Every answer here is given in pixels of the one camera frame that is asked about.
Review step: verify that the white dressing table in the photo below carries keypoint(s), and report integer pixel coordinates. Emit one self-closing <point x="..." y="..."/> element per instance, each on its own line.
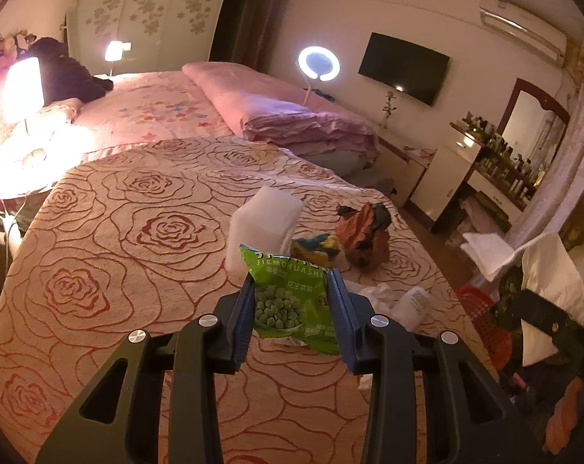
<point x="449" y="179"/>

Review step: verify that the pink floral bedsheet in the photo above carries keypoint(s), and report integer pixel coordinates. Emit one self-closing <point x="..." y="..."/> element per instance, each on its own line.
<point x="166" y="106"/>

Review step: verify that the white box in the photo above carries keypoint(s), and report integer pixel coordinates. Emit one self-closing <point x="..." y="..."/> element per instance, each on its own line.
<point x="263" y="222"/>

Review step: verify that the red plastic basket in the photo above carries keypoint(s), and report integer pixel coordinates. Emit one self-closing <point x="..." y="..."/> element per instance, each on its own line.
<point x="485" y="321"/>

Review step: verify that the pink pillow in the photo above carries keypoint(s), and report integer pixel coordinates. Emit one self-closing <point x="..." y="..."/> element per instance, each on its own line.
<point x="55" y="112"/>

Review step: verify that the white plastic bottle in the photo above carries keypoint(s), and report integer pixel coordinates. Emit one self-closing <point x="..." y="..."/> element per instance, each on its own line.
<point x="412" y="305"/>

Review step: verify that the yellow blue crumpled packet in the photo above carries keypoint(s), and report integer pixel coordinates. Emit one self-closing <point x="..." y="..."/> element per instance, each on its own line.
<point x="316" y="247"/>

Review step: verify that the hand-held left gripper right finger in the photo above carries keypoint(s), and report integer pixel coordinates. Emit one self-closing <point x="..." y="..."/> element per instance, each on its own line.
<point x="343" y="321"/>

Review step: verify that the pink folded quilt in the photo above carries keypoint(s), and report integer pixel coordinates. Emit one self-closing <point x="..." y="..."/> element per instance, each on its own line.
<point x="272" y="106"/>

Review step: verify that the floral sliding wardrobe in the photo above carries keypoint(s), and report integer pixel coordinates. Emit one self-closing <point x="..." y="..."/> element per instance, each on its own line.
<point x="147" y="14"/>

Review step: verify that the green pea snack packet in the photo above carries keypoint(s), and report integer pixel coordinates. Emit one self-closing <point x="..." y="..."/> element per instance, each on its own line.
<point x="277" y="309"/>

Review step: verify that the white tissue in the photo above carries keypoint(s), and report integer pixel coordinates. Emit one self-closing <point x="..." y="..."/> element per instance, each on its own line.
<point x="376" y="295"/>

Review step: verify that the orange cloth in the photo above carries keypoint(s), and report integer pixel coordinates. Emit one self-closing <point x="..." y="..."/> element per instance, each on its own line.
<point x="565" y="415"/>

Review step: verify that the wall television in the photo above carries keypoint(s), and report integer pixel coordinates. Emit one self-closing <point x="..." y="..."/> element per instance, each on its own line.
<point x="403" y="67"/>

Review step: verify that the brown crumpled paper bag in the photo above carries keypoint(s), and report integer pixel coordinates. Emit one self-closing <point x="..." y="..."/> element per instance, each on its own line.
<point x="362" y="239"/>

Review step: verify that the pile of plush toys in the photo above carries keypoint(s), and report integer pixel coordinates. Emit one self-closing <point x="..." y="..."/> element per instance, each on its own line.
<point x="4" y="51"/>

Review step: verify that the white table lamp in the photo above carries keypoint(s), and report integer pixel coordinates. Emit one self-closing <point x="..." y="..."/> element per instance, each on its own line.
<point x="23" y="87"/>

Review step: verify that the row of cosmetic bottles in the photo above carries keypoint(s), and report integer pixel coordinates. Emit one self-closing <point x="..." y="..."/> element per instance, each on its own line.
<point x="507" y="152"/>

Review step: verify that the rose pattern blanket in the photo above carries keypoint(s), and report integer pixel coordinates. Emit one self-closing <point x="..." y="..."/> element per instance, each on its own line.
<point x="127" y="251"/>

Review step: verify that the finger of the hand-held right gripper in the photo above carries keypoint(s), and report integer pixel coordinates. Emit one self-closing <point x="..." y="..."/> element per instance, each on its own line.
<point x="543" y="321"/>

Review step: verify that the rose in vase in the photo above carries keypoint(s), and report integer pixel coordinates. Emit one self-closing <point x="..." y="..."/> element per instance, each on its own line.
<point x="389" y="106"/>

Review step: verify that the white hanging cloth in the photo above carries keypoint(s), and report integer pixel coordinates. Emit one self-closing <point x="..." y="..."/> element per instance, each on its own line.
<point x="552" y="270"/>

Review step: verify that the dark purple clothing pile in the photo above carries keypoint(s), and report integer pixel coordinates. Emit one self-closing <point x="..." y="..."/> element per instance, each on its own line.
<point x="64" y="72"/>

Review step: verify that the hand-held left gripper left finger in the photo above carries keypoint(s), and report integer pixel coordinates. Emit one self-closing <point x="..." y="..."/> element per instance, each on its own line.
<point x="247" y="319"/>

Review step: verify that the wooden framed mirror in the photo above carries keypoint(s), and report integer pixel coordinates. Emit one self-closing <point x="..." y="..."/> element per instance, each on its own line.
<point x="523" y="116"/>

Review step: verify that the stacked packages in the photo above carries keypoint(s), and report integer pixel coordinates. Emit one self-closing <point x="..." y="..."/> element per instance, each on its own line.
<point x="480" y="217"/>

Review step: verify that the dark wooden door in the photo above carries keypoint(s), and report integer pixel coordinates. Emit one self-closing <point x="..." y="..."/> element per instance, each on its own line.
<point x="238" y="24"/>

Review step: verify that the small bedside lamp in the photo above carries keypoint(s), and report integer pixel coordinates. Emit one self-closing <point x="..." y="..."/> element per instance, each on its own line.
<point x="113" y="52"/>

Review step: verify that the white low cabinet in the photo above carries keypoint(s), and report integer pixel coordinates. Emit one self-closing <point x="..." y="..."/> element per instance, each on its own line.
<point x="410" y="174"/>

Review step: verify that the white air conditioner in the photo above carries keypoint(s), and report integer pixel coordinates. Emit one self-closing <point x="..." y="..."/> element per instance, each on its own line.
<point x="521" y="24"/>

